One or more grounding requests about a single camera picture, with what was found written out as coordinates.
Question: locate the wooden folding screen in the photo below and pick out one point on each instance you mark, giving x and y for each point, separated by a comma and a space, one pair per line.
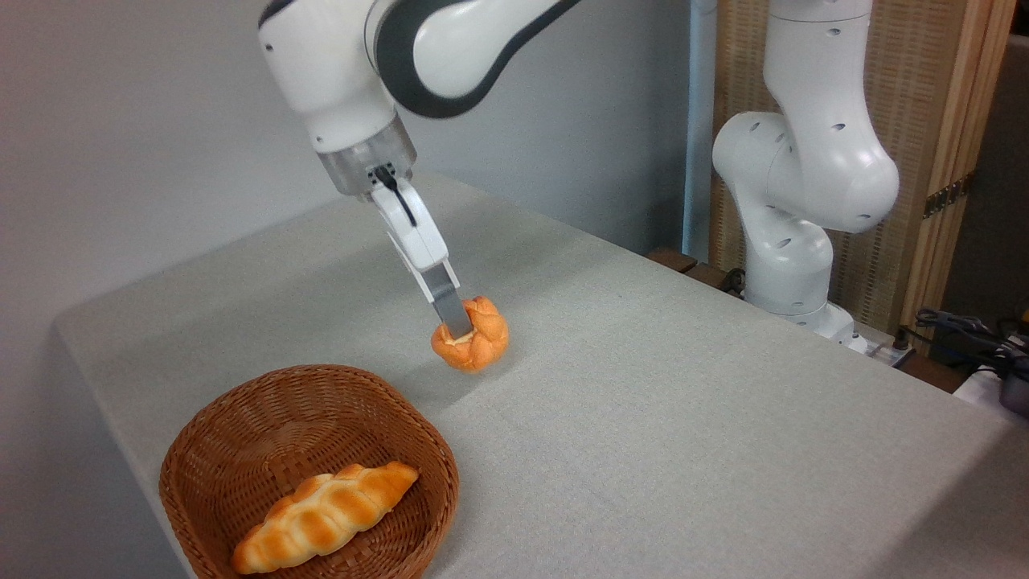
932, 88

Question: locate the grey tablecloth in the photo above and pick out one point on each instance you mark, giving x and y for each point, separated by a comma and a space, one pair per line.
643, 434

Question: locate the round orange bread roll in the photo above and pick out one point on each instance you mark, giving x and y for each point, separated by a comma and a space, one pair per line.
482, 342

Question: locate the brown wicker basket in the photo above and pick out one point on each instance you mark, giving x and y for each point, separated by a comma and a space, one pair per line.
217, 482

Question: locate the long twisted bread loaf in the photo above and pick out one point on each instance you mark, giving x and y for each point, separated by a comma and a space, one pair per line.
325, 515

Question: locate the white vertical pipe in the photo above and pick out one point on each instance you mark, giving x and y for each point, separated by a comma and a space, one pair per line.
699, 121

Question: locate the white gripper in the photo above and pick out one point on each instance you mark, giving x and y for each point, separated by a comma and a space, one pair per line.
414, 229

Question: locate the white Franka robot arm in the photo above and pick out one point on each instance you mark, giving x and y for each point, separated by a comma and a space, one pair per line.
338, 72

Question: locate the brass screen hinge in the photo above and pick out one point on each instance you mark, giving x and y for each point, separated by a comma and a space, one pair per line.
949, 195

